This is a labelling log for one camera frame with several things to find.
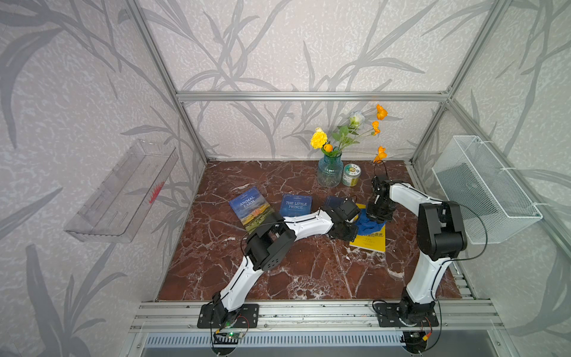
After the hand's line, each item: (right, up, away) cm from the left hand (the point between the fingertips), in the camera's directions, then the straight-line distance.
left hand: (354, 239), depth 90 cm
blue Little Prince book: (-24, +12, +11) cm, 29 cm away
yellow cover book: (+8, -1, -2) cm, 9 cm away
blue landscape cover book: (-44, +11, +10) cm, 47 cm away
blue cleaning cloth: (+5, +6, 0) cm, 7 cm away
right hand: (+9, +7, +6) cm, 13 cm away
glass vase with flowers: (-8, +28, +12) cm, 32 cm away
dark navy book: (-7, +14, +14) cm, 21 cm away
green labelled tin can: (+3, +28, +15) cm, 32 cm away
